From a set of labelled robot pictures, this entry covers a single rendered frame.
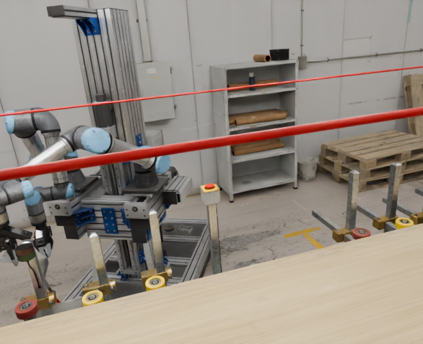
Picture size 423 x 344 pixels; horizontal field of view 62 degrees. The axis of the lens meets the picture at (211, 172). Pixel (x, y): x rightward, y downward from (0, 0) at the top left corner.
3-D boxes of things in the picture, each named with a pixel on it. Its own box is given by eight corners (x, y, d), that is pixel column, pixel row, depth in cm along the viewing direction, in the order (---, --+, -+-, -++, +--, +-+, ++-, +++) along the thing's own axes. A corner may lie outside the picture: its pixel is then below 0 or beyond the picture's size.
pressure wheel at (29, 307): (24, 323, 144) (16, 300, 140) (44, 318, 146) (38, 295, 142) (20, 338, 137) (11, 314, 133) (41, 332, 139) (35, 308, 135)
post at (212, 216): (211, 283, 174) (205, 201, 158) (221, 281, 175) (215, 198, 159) (214, 289, 170) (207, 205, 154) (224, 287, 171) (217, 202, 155)
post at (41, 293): (50, 333, 157) (22, 239, 140) (59, 330, 157) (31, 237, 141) (49, 338, 153) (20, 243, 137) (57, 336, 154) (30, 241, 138)
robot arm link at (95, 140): (159, 152, 209) (76, 121, 168) (176, 156, 199) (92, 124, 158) (153, 172, 208) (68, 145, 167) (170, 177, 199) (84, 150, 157)
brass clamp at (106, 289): (84, 292, 157) (82, 282, 155) (116, 284, 160) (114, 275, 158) (84, 301, 151) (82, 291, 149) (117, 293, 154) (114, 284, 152)
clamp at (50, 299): (23, 306, 150) (20, 297, 148) (57, 299, 153) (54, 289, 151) (20, 316, 145) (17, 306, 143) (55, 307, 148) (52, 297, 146)
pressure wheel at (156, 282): (144, 306, 148) (140, 284, 144) (155, 294, 155) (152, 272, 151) (161, 311, 144) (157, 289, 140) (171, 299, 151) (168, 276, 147)
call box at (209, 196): (201, 201, 159) (200, 185, 156) (215, 198, 161) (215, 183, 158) (205, 207, 153) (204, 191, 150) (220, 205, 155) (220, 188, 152)
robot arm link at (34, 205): (41, 188, 179) (37, 194, 171) (46, 207, 183) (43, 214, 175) (24, 191, 177) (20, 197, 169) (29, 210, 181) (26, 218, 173)
